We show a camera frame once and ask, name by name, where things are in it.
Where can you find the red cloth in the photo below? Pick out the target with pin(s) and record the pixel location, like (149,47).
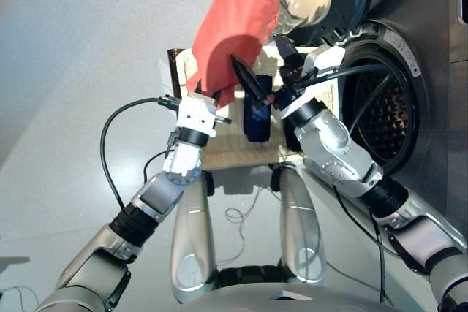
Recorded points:
(237,12)

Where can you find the dark blue cloth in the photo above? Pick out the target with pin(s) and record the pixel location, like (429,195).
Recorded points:
(257,122)

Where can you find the black caster wheel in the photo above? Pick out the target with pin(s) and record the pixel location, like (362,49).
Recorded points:
(209,184)
(275,179)

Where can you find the grey washing machine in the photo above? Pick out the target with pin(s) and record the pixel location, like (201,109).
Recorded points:
(431,107)

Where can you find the grey robot torso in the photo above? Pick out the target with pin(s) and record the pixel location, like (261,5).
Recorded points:
(274,299)

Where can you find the pale woven laundry basket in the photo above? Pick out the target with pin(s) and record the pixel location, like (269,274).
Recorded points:
(234,151)

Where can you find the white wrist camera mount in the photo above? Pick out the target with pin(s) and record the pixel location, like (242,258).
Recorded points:
(325,58)
(195,116)

